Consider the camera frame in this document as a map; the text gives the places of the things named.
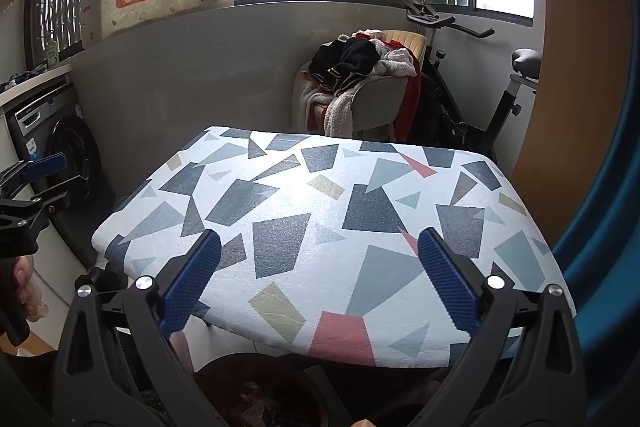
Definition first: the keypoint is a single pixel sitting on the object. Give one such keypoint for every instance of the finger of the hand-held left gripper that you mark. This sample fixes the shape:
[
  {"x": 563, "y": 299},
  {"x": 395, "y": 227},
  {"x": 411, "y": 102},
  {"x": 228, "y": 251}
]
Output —
[
  {"x": 62, "y": 189},
  {"x": 45, "y": 164}
]

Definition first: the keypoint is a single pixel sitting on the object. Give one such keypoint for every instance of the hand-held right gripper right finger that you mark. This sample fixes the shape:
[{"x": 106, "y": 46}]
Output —
[{"x": 447, "y": 277}]

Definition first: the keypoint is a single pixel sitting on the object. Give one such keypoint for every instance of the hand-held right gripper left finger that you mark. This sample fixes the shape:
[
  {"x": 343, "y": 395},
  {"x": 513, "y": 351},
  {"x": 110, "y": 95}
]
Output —
[{"x": 192, "y": 277}]

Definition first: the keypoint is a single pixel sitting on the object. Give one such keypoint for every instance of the brown trash bin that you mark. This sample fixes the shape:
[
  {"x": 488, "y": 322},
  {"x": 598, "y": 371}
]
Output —
[{"x": 260, "y": 397}]

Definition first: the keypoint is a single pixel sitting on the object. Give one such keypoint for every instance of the person's left hand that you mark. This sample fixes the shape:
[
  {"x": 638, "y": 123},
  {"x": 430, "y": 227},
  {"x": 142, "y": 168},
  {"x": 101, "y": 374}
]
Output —
[{"x": 27, "y": 292}]

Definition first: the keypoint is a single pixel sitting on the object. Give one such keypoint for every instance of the grey washing machine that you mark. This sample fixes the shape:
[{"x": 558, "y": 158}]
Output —
[{"x": 70, "y": 147}]

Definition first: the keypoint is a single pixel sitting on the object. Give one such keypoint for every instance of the white counter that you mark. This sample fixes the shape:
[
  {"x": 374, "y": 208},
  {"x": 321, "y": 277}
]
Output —
[{"x": 40, "y": 77}]

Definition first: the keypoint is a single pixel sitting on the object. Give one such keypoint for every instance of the small pale bottle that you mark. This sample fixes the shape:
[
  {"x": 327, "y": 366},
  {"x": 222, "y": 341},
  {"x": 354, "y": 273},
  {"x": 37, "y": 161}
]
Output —
[{"x": 51, "y": 54}]

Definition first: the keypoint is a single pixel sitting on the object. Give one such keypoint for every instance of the table with geometric cloth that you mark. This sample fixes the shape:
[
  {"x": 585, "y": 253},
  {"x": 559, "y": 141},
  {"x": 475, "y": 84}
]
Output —
[{"x": 310, "y": 207}]

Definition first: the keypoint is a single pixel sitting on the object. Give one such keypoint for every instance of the blue curtain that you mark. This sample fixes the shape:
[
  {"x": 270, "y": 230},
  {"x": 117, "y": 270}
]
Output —
[{"x": 610, "y": 232}]

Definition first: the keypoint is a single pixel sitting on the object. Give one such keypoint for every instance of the red cloth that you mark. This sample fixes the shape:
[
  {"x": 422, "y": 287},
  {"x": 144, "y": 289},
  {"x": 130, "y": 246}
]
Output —
[{"x": 407, "y": 107}]

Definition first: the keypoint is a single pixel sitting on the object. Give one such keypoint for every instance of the black exercise bike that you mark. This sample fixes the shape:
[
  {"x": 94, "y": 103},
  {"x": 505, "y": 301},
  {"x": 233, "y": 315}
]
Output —
[{"x": 505, "y": 112}]

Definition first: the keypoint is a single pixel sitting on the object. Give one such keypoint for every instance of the beige armchair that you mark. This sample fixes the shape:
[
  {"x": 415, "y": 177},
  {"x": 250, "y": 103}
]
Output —
[{"x": 375, "y": 104}]

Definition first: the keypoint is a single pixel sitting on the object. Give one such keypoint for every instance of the white fleece garment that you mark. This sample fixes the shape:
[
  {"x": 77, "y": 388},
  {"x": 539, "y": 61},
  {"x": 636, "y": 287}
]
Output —
[{"x": 340, "y": 112}]

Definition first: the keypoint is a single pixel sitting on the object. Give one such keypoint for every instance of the wooden panel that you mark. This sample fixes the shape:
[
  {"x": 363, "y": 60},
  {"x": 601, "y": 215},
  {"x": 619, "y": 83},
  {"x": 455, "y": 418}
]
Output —
[{"x": 575, "y": 107}]

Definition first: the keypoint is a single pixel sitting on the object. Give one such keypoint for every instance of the pink white garment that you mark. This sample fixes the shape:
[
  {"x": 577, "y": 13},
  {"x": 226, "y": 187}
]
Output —
[{"x": 397, "y": 57}]

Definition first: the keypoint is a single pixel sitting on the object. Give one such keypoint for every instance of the black striped jacket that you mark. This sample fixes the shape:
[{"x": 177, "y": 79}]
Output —
[{"x": 357, "y": 54}]

